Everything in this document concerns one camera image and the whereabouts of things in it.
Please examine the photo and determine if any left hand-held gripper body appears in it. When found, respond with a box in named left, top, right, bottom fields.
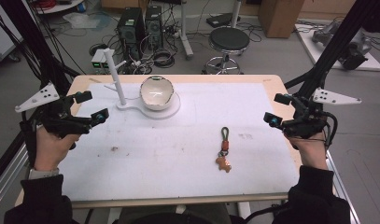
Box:
left=14, top=82, right=93, bottom=139

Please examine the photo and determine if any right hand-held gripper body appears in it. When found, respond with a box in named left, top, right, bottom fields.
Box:
left=282, top=87, right=363, bottom=139

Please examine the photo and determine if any keychain with orange bear charm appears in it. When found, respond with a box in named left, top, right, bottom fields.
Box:
left=215, top=126, right=232, bottom=174

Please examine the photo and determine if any person's right hand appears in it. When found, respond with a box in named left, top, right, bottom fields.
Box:
left=284, top=132, right=330, bottom=171

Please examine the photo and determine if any person's left hand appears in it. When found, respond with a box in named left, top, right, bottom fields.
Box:
left=33, top=125, right=82, bottom=172

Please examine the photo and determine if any white stand with pegs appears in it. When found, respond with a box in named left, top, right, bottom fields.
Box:
left=103, top=48, right=182, bottom=121

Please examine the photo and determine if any white power supply box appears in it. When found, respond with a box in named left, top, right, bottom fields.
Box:
left=91, top=48, right=110, bottom=71

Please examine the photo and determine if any grey wristband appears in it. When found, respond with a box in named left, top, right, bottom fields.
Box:
left=28, top=167, right=61, bottom=180

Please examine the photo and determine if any white floor board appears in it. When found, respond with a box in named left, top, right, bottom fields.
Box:
left=294, top=22, right=380, bottom=73

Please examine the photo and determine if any white ceramic bowl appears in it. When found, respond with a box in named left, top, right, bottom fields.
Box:
left=139, top=75, right=176, bottom=112

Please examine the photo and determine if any clear plastic sheet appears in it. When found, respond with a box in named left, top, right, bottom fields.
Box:
left=62, top=11, right=111, bottom=33

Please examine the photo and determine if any white table mat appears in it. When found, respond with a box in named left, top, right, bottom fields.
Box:
left=57, top=81, right=302, bottom=203

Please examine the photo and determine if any black round stool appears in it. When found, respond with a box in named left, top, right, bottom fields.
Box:
left=202, top=26, right=251, bottom=76

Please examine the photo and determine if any black computer tower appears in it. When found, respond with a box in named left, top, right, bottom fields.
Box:
left=144, top=4, right=164, bottom=51
left=117, top=7, right=148, bottom=61

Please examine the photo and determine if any brown cardboard box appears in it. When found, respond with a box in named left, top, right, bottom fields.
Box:
left=257, top=0, right=306, bottom=39

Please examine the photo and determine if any grey robot device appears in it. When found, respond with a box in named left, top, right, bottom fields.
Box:
left=311, top=21, right=373, bottom=71

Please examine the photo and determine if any round white table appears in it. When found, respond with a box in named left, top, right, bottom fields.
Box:
left=34, top=0, right=86, bottom=15

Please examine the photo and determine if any white table leg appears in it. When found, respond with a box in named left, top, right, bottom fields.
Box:
left=177, top=0, right=195, bottom=61
left=230, top=0, right=243, bottom=29

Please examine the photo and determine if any black flat case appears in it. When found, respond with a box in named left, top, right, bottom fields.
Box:
left=205, top=12, right=242, bottom=29

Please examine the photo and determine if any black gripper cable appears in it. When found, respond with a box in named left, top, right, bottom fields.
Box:
left=320, top=111, right=339, bottom=151

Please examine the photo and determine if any black frame pole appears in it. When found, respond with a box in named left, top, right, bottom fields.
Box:
left=284, top=0, right=380, bottom=98
left=0, top=0, right=73, bottom=96

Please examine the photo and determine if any aluminium rail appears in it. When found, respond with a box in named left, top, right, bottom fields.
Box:
left=0, top=142, right=31, bottom=216
left=325, top=148, right=363, bottom=224

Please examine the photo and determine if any coiled black cable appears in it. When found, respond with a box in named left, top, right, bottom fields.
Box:
left=152, top=49, right=176, bottom=69

